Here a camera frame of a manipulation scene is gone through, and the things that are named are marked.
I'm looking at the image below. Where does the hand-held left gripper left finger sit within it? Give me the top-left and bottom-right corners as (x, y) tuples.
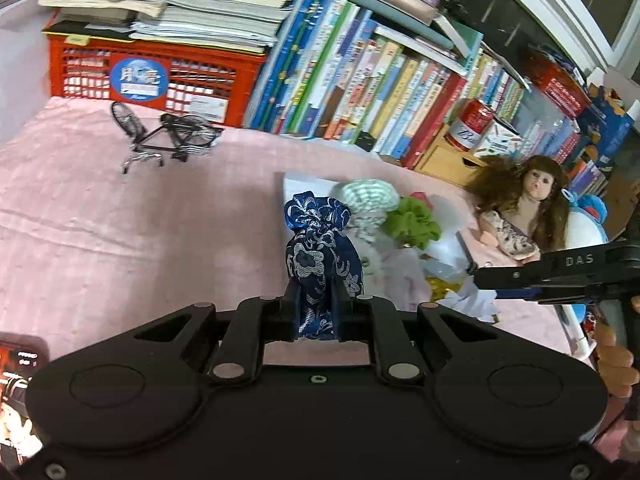
(132, 280), (307, 387)

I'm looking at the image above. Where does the red plastic basket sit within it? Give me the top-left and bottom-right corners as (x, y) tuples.
(530, 52), (595, 121)

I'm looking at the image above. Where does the row of small paperback books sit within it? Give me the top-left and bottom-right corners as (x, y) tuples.
(477, 45), (621, 196)

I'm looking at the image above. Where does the pink blanket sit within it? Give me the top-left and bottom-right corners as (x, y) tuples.
(0, 95), (621, 463)

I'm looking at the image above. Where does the blue cardboard box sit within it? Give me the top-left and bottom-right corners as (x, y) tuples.
(575, 85), (637, 171)

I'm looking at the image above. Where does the white shallow cardboard box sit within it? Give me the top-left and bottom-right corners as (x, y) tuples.
(282, 172), (500, 323)

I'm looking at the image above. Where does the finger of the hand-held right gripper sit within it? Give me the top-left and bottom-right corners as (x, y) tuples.
(492, 284), (640, 307)
(472, 242), (640, 292)

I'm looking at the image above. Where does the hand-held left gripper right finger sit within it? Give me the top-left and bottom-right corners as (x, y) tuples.
(331, 280), (507, 387)

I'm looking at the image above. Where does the red plastic crate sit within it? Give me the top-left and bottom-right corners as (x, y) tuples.
(44, 30), (268, 128)

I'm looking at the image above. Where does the pile of flat-lying books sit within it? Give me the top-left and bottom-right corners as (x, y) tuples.
(345, 0), (486, 76)

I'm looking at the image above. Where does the pink translucent bag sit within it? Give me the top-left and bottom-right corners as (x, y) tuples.
(370, 249), (432, 307)

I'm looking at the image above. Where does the yellow sequin pouch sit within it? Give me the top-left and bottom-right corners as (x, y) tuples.
(429, 279), (462, 304)

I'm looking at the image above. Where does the black smartphone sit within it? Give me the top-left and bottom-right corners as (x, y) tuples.
(0, 332), (51, 471)

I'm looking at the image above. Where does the green cloth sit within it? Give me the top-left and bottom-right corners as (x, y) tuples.
(385, 196), (444, 252)

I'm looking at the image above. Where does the person's right hand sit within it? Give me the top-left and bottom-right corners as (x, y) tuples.
(594, 294), (640, 399)

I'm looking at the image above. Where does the brown-haired doll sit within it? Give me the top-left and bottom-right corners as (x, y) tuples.
(467, 155), (573, 263)

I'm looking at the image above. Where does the red beverage can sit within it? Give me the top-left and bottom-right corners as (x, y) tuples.
(445, 99), (496, 152)

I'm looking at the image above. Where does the small wooden drawer box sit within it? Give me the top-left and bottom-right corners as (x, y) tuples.
(415, 125), (488, 188)

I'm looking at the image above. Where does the row of tall children's books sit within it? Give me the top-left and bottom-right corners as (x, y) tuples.
(245, 0), (473, 168)

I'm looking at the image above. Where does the blue floral fabric pouch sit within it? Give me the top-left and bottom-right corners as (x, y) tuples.
(284, 191), (365, 341)

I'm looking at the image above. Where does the black miniature bicycle model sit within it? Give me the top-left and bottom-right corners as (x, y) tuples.
(110, 101), (225, 175)

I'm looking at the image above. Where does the green checked cloth cap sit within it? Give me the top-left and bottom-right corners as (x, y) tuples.
(342, 180), (402, 241)

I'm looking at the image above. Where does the blue plush toy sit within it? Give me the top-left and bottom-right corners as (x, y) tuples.
(565, 192), (610, 321)

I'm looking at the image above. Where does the white plastic rod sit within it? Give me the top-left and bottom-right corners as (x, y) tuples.
(559, 305), (597, 359)

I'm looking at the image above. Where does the white tissue box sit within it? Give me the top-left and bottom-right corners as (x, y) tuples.
(472, 120), (523, 158)

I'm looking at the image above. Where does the stack of worn workbooks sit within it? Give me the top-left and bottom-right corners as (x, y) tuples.
(39, 0), (297, 55)

